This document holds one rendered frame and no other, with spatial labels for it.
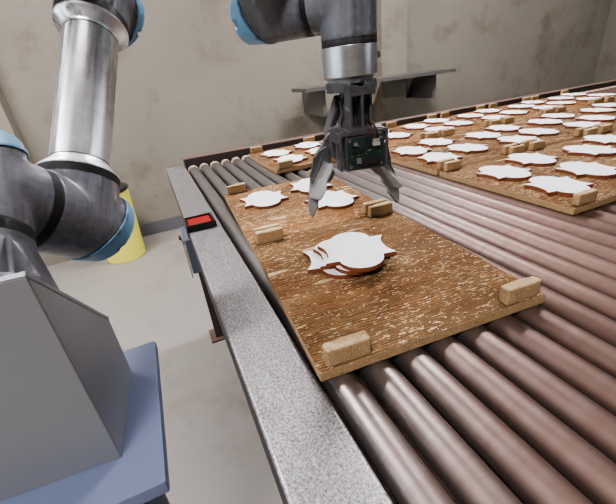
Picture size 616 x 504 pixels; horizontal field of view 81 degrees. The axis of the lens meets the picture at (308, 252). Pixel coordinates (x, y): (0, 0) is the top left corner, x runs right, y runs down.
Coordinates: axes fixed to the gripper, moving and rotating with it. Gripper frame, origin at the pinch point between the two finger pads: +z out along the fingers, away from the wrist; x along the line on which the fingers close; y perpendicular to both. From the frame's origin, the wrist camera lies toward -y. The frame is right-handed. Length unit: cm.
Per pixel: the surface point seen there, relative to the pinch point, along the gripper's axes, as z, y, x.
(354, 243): 7.4, -1.8, 0.3
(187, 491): 104, -26, -57
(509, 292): 7.7, 20.2, 15.6
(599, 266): 12.2, 12.7, 38.0
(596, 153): 9, -36, 84
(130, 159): 32, -287, -120
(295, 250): 10.0, -8.4, -10.1
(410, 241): 10.0, -3.6, 12.1
